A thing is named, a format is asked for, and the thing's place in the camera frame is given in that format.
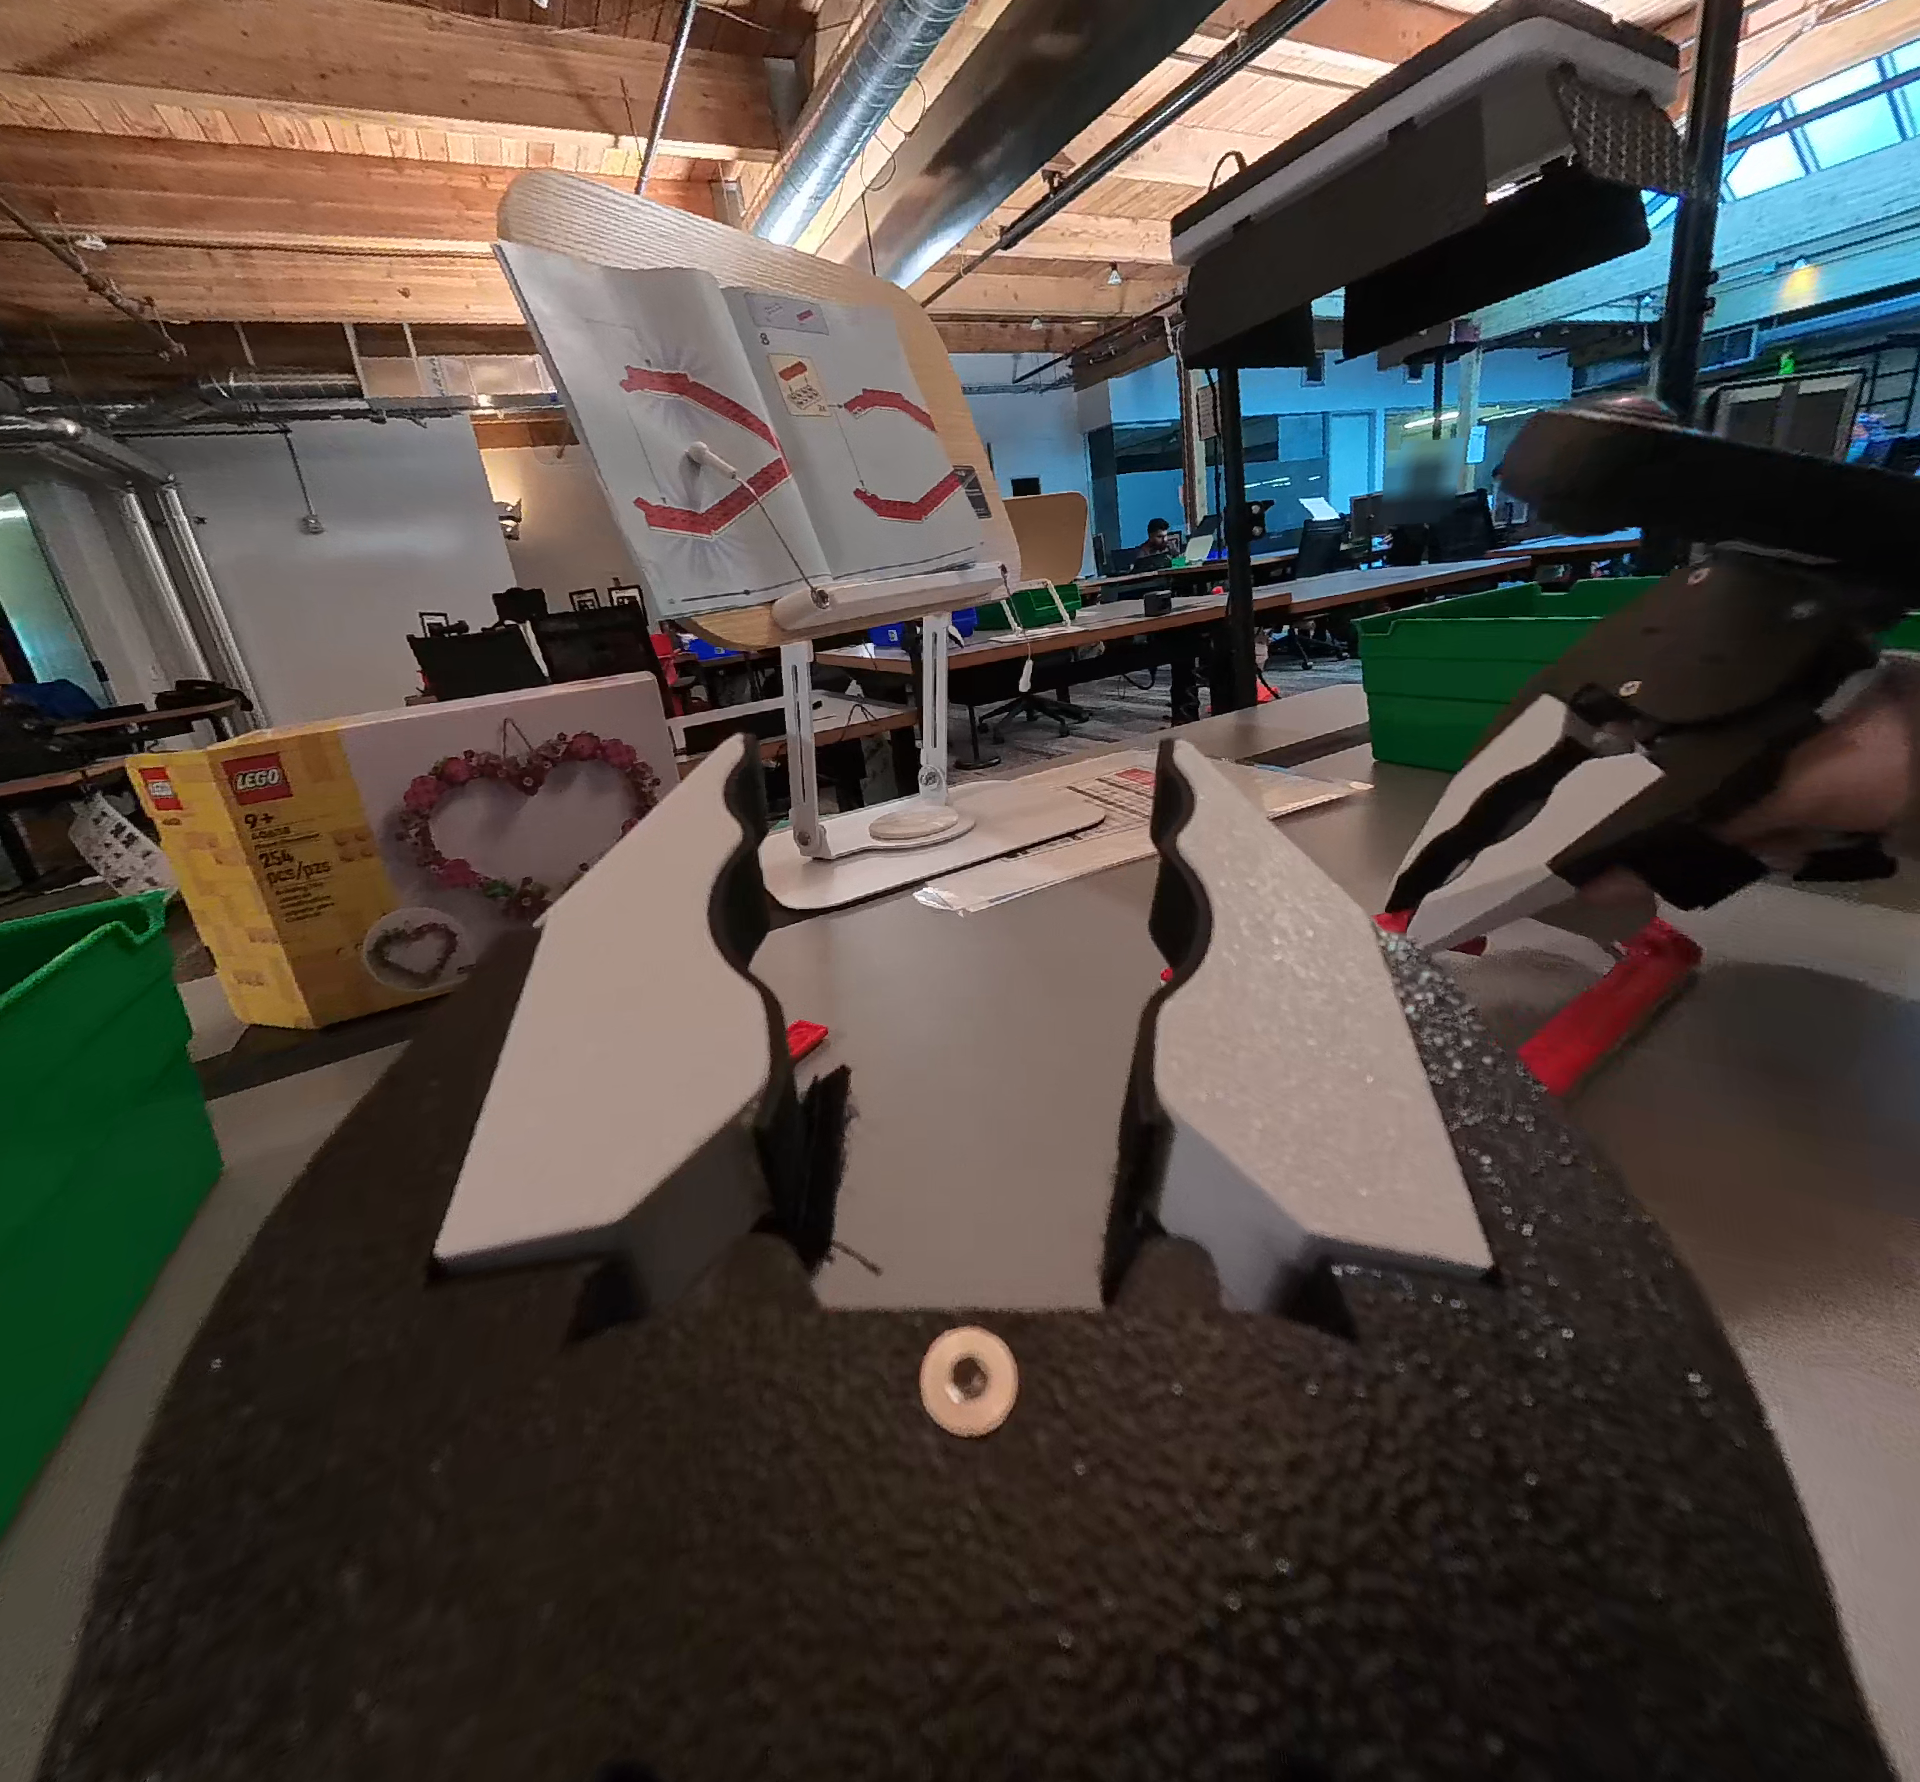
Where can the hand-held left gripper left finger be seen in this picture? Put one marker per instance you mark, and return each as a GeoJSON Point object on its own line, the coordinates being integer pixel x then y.
{"type": "Point", "coordinates": [614, 1047]}

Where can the red lego assembly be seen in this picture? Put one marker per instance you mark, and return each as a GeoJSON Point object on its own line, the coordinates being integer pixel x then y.
{"type": "Point", "coordinates": [1612, 1010]}

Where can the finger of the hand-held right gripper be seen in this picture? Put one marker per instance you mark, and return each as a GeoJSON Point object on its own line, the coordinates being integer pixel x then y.
{"type": "Point", "coordinates": [1508, 761]}
{"type": "Point", "coordinates": [1545, 860]}

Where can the person's right hand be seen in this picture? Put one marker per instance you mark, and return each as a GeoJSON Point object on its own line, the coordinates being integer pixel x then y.
{"type": "Point", "coordinates": [1866, 776]}

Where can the yellow lego set box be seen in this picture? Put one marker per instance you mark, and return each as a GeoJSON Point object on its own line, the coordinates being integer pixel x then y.
{"type": "Point", "coordinates": [286, 912]}

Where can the black stand pole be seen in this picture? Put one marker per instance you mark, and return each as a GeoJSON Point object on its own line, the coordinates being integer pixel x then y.
{"type": "Point", "coordinates": [1233, 535]}

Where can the black office chair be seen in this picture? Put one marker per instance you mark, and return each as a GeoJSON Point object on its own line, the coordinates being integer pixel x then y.
{"type": "Point", "coordinates": [1035, 708]}

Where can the wooden book stand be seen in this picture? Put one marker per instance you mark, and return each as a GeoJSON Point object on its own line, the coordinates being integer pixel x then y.
{"type": "Point", "coordinates": [600, 200]}

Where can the black metal pole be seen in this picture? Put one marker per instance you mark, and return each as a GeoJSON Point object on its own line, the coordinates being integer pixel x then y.
{"type": "Point", "coordinates": [1702, 162]}

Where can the metal ceiling pipe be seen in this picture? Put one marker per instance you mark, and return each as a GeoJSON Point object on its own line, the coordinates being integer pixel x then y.
{"type": "Point", "coordinates": [681, 27]}

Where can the long wooden desk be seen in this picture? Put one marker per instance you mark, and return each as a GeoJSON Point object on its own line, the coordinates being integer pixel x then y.
{"type": "Point", "coordinates": [1349, 589]}

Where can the small red lego plate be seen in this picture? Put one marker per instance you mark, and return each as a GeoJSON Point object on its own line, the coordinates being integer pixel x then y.
{"type": "Point", "coordinates": [806, 1038]}

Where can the overhead light panel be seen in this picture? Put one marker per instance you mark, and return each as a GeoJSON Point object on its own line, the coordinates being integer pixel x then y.
{"type": "Point", "coordinates": [1349, 207]}

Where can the silver ventilation duct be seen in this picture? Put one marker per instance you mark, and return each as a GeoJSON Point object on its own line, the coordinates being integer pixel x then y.
{"type": "Point", "coordinates": [886, 41]}

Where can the lego instruction booklet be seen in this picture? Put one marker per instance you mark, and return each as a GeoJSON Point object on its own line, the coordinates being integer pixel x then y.
{"type": "Point", "coordinates": [659, 357]}

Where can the white hanging paper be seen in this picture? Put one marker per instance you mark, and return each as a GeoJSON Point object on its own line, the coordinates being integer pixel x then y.
{"type": "Point", "coordinates": [119, 843]}

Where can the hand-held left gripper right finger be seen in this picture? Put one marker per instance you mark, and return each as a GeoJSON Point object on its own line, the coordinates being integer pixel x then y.
{"type": "Point", "coordinates": [1304, 1061]}

